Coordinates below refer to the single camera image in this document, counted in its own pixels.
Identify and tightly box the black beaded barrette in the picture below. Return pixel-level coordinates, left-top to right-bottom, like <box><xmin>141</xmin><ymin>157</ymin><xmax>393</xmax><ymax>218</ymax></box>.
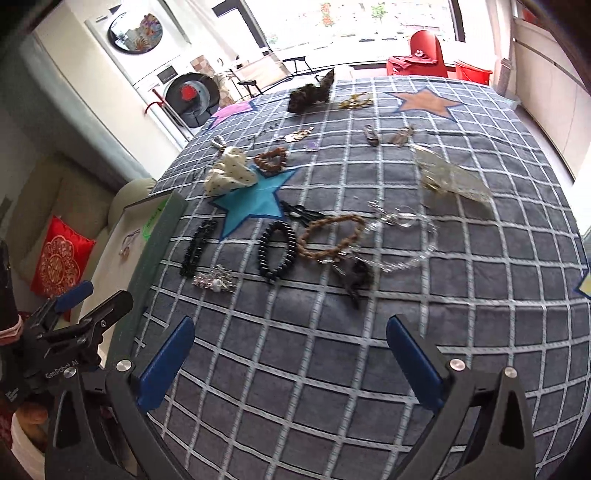
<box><xmin>180</xmin><ymin>220</ymin><xmax>217</xmax><ymax>278</ymax></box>

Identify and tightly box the black claw hair clip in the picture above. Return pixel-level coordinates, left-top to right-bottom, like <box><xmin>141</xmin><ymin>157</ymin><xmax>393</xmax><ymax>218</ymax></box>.
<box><xmin>332</xmin><ymin>256</ymin><xmax>373</xmax><ymax>309</ymax></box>

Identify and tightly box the brown wooden bead bracelet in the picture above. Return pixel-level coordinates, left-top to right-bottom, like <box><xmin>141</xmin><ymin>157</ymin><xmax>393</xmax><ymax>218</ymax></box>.
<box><xmin>296</xmin><ymin>213</ymin><xmax>368</xmax><ymax>263</ymax></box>

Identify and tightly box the red embroidered cushion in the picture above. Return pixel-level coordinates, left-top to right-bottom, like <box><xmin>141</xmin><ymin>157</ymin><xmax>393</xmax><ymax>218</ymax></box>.
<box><xmin>31</xmin><ymin>215</ymin><xmax>96</xmax><ymax>299</ymax></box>

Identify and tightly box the beige sofa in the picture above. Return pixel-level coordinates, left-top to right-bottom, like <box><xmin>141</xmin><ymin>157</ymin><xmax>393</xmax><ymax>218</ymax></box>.
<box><xmin>6</xmin><ymin>154</ymin><xmax>155</xmax><ymax>316</ymax></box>

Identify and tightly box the white polka dot scrunchie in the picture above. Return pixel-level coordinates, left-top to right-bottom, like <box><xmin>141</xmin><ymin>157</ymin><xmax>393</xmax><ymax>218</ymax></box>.
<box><xmin>204</xmin><ymin>146</ymin><xmax>259</xmax><ymax>197</ymax></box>

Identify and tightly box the white pearl hair clip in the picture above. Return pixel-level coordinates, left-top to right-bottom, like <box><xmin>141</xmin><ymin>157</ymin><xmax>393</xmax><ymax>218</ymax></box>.
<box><xmin>211</xmin><ymin>135</ymin><xmax>228</xmax><ymax>153</ymax></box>

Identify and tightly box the white washing machine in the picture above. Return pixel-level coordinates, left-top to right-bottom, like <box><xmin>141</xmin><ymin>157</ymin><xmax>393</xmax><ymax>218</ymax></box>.
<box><xmin>134</xmin><ymin>56</ymin><xmax>221</xmax><ymax>149</ymax></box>

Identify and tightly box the grey plaid star bedspread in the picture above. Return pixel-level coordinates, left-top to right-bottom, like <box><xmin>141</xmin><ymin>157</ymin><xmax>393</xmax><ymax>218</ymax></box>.
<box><xmin>132</xmin><ymin>77</ymin><xmax>590</xmax><ymax>479</ymax></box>

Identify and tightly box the clear plastic hair claw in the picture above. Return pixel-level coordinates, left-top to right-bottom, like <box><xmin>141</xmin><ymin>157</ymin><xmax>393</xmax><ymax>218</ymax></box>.
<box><xmin>412</xmin><ymin>145</ymin><xmax>493</xmax><ymax>204</ymax></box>

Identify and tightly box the white stacked dryer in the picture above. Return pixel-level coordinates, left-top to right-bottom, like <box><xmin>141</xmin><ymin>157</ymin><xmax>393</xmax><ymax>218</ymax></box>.
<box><xmin>84</xmin><ymin>0</ymin><xmax>190</xmax><ymax>85</ymax></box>

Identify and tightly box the gold script hair clip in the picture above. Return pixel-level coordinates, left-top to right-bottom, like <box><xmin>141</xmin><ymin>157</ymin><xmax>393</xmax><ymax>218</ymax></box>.
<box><xmin>283</xmin><ymin>127</ymin><xmax>315</xmax><ymax>143</ymax></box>

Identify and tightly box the purple heart hair clip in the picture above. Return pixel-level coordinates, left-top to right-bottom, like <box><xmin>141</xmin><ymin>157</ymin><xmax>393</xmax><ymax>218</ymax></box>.
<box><xmin>305</xmin><ymin>141</ymin><xmax>320</xmax><ymax>153</ymax></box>

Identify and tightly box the dark leopard print scrunchie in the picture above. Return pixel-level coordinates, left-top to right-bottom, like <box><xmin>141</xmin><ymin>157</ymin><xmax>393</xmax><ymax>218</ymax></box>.
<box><xmin>287</xmin><ymin>69</ymin><xmax>335</xmax><ymax>114</ymax></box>

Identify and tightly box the brown paperclip hair clip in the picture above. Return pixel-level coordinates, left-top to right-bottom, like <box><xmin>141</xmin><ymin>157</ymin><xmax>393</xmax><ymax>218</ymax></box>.
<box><xmin>363</xmin><ymin>125</ymin><xmax>380</xmax><ymax>147</ymax></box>

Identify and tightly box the black folding chair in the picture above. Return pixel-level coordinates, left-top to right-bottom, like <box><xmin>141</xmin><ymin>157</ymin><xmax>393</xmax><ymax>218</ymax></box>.
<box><xmin>283</xmin><ymin>55</ymin><xmax>315</xmax><ymax>77</ymax></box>

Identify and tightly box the white low cabinet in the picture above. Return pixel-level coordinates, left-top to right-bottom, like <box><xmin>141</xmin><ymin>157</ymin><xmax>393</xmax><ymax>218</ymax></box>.
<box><xmin>513</xmin><ymin>18</ymin><xmax>590</xmax><ymax>177</ymax></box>

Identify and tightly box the red plastic bin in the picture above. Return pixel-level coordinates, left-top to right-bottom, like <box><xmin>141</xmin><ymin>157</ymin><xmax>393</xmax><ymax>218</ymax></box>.
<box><xmin>455</xmin><ymin>61</ymin><xmax>492</xmax><ymax>85</ymax></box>

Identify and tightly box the red plastic chair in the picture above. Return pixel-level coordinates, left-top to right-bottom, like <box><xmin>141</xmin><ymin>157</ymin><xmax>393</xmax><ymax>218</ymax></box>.
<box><xmin>386</xmin><ymin>30</ymin><xmax>448</xmax><ymax>78</ymax></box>

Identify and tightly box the clear crystal bead necklace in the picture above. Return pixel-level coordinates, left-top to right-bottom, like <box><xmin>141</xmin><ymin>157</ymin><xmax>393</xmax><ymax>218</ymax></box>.
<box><xmin>358</xmin><ymin>200</ymin><xmax>439</xmax><ymax>274</ymax></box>

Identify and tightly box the brown spiral hair tie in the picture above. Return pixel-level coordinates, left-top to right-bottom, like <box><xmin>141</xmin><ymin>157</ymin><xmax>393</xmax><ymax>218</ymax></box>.
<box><xmin>252</xmin><ymin>146</ymin><xmax>289</xmax><ymax>175</ymax></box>

